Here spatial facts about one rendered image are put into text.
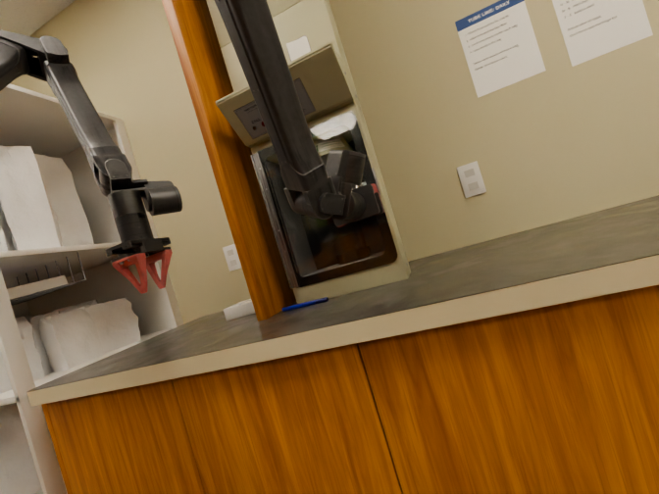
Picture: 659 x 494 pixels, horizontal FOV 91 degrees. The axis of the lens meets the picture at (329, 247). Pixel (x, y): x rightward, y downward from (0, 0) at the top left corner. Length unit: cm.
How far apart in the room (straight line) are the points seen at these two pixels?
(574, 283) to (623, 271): 6
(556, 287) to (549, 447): 26
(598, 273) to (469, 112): 86
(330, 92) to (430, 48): 61
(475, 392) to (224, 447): 54
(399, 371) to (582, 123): 103
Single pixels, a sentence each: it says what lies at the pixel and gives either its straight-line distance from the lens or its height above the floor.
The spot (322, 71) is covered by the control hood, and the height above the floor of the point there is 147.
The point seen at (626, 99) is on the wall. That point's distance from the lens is 142.
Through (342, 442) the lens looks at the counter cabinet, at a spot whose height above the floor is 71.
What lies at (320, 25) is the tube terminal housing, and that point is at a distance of 100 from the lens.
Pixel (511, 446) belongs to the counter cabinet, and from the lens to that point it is 68.
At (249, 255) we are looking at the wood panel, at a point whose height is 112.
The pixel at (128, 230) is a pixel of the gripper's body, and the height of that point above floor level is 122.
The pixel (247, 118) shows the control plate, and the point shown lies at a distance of 92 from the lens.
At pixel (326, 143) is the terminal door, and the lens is 88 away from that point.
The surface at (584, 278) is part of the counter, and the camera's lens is 57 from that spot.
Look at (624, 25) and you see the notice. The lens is 149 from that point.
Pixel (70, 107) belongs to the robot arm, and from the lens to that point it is 94.
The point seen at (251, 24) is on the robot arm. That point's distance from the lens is 50.
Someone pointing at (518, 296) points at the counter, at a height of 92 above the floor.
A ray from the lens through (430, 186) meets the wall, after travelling 126.
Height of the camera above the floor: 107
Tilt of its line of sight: level
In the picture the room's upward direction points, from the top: 17 degrees counter-clockwise
